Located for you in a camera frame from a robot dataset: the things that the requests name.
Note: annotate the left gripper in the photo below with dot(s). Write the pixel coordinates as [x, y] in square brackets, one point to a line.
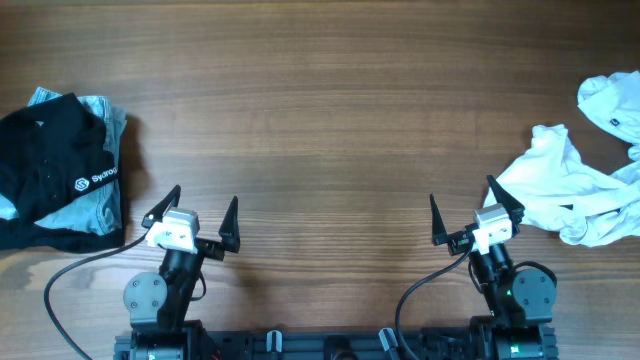
[227, 234]

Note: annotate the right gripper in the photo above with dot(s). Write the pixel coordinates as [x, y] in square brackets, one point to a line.
[458, 241]

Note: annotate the white Puma t-shirt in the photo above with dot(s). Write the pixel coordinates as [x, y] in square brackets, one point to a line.
[560, 192]

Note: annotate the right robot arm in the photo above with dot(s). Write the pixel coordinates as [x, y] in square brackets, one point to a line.
[520, 297]

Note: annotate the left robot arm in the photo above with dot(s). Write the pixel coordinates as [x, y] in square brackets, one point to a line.
[158, 301]

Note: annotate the light blue denim garment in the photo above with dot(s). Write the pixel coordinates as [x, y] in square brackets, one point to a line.
[95, 210]

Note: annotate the black Sydrogen polo shirt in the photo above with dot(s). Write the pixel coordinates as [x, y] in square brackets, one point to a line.
[45, 150]

